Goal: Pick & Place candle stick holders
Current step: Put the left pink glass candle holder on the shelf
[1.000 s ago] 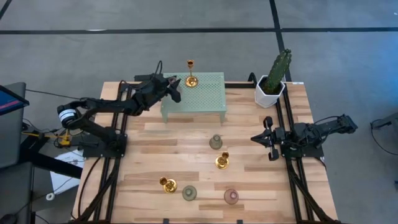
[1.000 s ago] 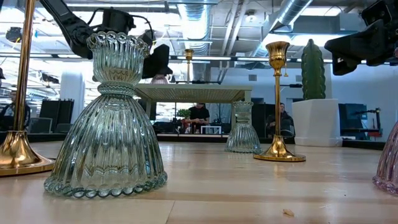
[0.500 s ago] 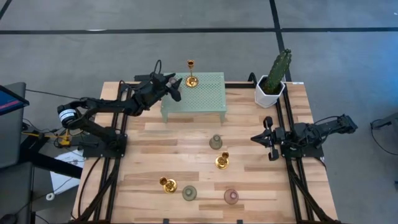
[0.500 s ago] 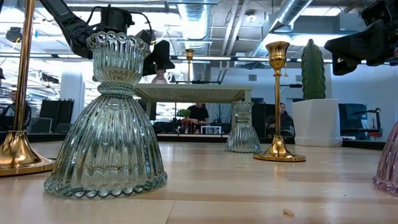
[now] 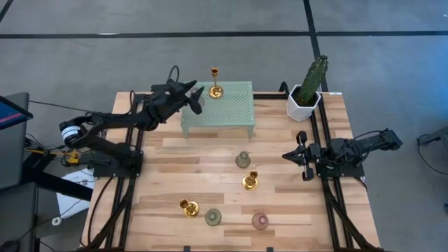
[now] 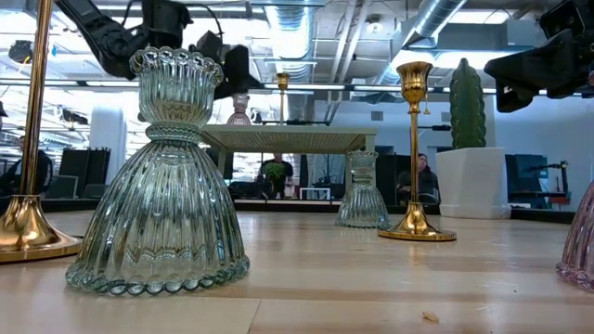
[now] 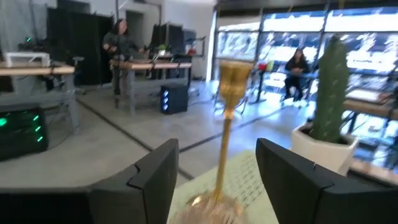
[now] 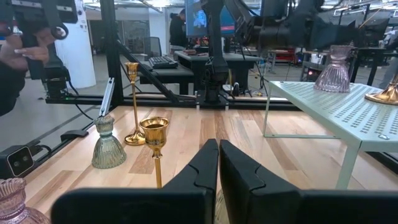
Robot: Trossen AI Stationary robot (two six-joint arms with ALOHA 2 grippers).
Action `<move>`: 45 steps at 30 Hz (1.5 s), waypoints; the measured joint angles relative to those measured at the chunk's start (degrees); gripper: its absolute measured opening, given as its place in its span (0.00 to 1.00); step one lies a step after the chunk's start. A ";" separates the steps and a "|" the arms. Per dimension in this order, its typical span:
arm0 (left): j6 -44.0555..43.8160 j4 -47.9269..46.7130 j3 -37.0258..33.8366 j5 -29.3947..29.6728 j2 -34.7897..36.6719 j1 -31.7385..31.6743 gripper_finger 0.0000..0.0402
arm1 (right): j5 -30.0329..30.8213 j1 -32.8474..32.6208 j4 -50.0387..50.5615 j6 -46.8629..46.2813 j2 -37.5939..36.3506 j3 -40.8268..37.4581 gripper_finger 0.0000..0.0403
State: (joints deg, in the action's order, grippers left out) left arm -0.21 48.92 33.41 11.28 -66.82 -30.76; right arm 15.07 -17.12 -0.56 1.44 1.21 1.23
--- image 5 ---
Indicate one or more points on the blue screen monitor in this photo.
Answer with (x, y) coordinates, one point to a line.
(12, 113)

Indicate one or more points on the white plant pot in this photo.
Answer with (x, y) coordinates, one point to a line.
(301, 112)

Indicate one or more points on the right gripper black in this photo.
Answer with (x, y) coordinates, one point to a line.
(315, 155)

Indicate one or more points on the large clear ribbed glass vase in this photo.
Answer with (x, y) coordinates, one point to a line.
(213, 217)

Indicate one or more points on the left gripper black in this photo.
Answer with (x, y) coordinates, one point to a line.
(168, 101)

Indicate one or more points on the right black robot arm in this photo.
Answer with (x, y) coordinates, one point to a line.
(367, 143)

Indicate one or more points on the green cactus plant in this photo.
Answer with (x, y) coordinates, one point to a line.
(311, 82)

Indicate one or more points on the black stand leg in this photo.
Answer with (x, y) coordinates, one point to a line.
(63, 183)

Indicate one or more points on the white tape roll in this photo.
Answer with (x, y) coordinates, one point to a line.
(52, 221)

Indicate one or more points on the green perforated metal riser shelf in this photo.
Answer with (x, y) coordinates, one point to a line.
(227, 112)

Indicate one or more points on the tall gold metal candlestick holder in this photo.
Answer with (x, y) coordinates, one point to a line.
(216, 92)
(191, 209)
(250, 183)

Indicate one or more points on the small clear glass vase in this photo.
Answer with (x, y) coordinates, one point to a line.
(242, 161)

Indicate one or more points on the black aluminium table frame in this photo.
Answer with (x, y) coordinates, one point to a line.
(269, 96)

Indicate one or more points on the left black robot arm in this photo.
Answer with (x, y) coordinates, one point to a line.
(115, 119)

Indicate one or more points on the yellow clamp tool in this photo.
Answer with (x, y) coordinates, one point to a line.
(73, 157)

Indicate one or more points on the white paper sheet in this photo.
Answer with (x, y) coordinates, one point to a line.
(73, 201)

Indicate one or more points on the grey equipment corner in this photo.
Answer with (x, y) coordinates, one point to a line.
(441, 134)

